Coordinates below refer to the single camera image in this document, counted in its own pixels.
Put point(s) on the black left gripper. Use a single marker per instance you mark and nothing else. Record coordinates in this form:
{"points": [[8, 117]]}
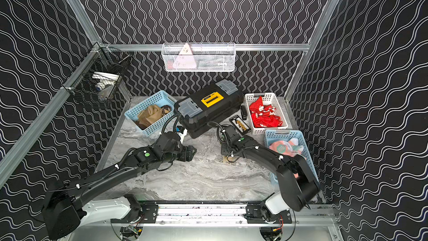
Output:
{"points": [[187, 152]]}

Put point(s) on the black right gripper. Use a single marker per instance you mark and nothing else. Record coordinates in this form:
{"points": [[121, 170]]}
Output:
{"points": [[223, 149]]}

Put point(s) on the red santa sock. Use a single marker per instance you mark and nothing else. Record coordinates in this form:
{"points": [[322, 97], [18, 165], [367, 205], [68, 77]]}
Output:
{"points": [[258, 107]]}

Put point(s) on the pink sock edge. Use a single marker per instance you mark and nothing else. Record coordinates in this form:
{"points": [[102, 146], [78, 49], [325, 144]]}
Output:
{"points": [[289, 148]]}

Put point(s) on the tan argyle short sock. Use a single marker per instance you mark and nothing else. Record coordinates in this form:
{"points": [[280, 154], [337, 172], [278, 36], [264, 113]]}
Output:
{"points": [[231, 159]]}

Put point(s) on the tan plain sock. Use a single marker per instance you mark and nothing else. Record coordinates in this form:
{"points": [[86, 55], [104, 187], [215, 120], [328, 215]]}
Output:
{"points": [[149, 116]]}

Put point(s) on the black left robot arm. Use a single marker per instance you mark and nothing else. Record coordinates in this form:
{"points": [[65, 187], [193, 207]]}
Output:
{"points": [[62, 207]]}

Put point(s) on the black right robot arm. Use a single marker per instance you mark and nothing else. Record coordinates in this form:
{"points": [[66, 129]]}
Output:
{"points": [[297, 183]]}

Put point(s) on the white perforated plastic basket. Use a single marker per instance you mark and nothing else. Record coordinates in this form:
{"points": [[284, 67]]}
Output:
{"points": [[268, 98]]}

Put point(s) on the left light blue basket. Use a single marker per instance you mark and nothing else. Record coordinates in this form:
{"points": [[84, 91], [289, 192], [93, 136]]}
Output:
{"points": [[160, 99]]}

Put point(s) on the light blue basket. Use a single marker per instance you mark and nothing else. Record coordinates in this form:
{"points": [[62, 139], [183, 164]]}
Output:
{"points": [[160, 99], [274, 136]]}

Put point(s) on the right light blue basket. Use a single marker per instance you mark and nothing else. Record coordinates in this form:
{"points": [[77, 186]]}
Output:
{"points": [[274, 136]]}

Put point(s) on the black board yellow connectors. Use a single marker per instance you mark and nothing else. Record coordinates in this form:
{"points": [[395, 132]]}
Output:
{"points": [[240, 126]]}

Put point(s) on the black stapler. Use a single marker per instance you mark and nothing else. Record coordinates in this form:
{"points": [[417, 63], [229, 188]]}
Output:
{"points": [[243, 113]]}

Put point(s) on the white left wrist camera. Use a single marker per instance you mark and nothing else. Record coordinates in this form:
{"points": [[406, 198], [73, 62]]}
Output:
{"points": [[182, 132]]}

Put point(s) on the black toolbox yellow handle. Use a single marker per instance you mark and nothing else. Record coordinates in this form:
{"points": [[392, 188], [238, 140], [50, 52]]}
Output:
{"points": [[216, 102]]}

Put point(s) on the clear wall-mounted basket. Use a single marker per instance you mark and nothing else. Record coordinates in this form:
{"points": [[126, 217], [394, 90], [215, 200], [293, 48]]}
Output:
{"points": [[199, 57]]}

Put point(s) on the black wire wall basket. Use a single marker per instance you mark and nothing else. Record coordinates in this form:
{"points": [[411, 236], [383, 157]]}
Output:
{"points": [[97, 86]]}

